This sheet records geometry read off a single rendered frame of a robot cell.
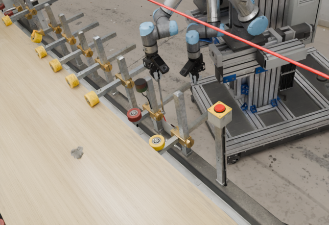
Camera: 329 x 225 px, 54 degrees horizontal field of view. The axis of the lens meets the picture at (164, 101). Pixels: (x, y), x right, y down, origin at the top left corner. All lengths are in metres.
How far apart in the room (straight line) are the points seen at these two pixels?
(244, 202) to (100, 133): 0.81
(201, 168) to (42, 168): 0.81
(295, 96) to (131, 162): 1.72
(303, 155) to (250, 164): 0.42
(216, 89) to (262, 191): 0.97
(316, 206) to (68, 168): 1.66
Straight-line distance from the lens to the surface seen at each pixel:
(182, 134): 1.67
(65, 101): 2.04
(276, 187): 2.55
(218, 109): 1.28
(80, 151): 1.71
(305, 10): 2.33
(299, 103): 2.83
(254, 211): 1.63
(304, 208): 2.50
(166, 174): 1.51
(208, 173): 1.73
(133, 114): 1.79
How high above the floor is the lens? 2.14
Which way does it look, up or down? 42 degrees down
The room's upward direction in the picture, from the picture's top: 11 degrees counter-clockwise
